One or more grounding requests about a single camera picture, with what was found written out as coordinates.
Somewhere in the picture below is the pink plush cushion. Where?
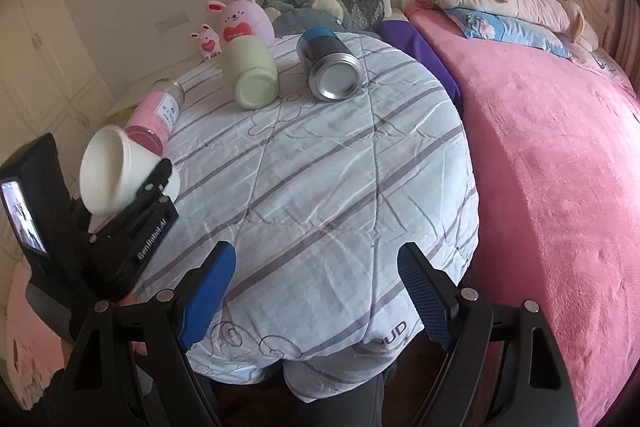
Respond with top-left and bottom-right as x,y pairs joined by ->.
0,257 -> 66,413

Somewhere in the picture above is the pink glass jar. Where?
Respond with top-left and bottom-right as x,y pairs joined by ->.
124,78 -> 187,158

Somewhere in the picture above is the cream wardrobe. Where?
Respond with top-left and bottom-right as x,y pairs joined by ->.
0,0 -> 119,168

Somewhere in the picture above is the large pink rabbit toy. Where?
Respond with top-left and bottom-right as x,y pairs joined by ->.
207,0 -> 276,52

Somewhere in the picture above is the white striped quilt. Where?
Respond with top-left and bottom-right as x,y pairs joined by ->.
117,32 -> 481,403

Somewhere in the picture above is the pale pink printed pillow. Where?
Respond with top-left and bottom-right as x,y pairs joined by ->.
565,38 -> 640,98

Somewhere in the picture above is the blue printed pillow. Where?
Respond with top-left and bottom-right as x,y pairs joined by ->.
442,7 -> 574,60

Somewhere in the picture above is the pink fleece blanket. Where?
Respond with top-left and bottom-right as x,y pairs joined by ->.
404,2 -> 640,427

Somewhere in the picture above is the white cup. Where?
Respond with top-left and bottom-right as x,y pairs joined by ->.
79,125 -> 181,216

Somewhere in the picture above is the pale green cup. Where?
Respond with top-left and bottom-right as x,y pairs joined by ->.
221,38 -> 279,110

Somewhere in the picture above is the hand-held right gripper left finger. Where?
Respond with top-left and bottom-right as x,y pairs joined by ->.
59,241 -> 237,427

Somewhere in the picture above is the metal can with blue top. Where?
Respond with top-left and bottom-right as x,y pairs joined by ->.
296,28 -> 364,102

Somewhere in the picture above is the purple cloth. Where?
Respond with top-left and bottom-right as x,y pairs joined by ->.
376,19 -> 463,108

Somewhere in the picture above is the small pink rabbit toy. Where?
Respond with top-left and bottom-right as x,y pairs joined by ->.
189,24 -> 223,59

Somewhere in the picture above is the person's dark trouser leg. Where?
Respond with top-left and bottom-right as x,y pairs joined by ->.
282,347 -> 401,427

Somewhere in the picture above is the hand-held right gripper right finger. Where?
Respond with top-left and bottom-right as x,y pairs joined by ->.
397,242 -> 584,427

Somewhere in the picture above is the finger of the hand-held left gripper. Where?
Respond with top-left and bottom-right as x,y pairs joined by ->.
131,158 -> 174,206

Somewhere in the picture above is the grey plush toy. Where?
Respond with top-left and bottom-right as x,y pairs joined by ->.
265,0 -> 382,40

